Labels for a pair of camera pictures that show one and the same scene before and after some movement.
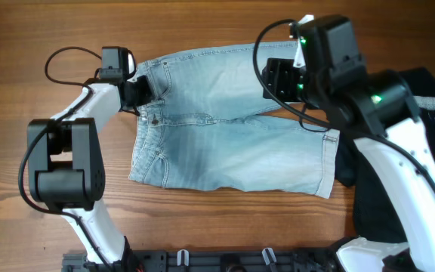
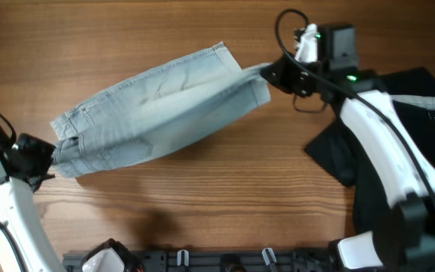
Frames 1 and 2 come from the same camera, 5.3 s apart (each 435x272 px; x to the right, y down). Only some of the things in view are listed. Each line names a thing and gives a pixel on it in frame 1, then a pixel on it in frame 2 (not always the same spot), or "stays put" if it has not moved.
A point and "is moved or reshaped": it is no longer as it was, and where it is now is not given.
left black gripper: [145, 82] -> [29, 142]
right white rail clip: [266, 255] stays put
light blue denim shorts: [212, 128] is moved or reshaped
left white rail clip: [179, 257] stays put
